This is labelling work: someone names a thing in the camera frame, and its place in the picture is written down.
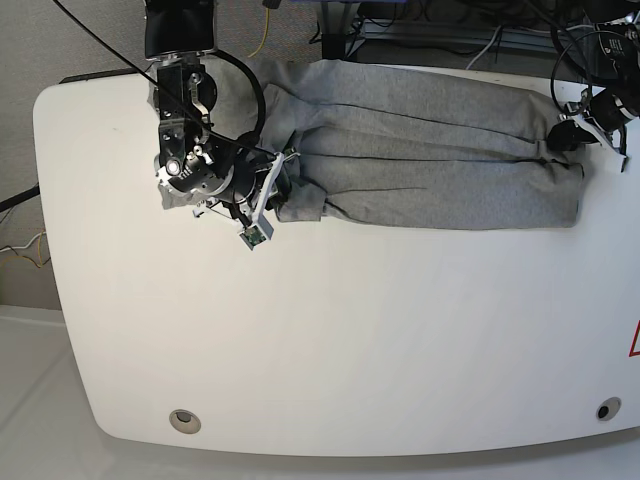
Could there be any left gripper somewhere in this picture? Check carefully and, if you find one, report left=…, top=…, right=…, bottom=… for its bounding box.
left=546, top=88, right=639, bottom=150

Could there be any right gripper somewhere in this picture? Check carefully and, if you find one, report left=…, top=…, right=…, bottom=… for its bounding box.
left=193, top=149, right=300, bottom=225

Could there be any grey T-shirt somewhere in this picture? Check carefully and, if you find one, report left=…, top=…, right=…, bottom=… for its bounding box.
left=145, top=55, right=587, bottom=231

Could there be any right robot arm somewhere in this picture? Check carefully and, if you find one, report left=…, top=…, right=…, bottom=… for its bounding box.
left=145, top=1, right=292, bottom=226

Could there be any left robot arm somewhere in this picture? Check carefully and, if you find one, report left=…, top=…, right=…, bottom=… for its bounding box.
left=547, top=1, right=639, bottom=154

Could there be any black table leg base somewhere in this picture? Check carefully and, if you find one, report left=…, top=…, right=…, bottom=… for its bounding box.
left=321, top=33, right=350, bottom=61

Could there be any left table grommet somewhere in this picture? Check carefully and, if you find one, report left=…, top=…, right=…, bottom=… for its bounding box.
left=169, top=409, right=201, bottom=435

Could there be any table grommet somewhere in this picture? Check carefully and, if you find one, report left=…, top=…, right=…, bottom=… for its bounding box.
left=596, top=397, right=622, bottom=422
left=169, top=409, right=201, bottom=435

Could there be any right table grommet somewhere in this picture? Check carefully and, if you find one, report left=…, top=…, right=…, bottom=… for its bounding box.
left=596, top=397, right=622, bottom=422

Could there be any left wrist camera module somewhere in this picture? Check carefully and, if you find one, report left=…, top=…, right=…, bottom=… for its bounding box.
left=239, top=218, right=274, bottom=251

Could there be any yellow cable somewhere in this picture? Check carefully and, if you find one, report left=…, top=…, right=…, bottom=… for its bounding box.
left=248, top=7, right=274, bottom=59

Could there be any white cable on floor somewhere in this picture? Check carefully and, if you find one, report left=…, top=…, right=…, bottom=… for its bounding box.
left=0, top=229, right=47, bottom=252

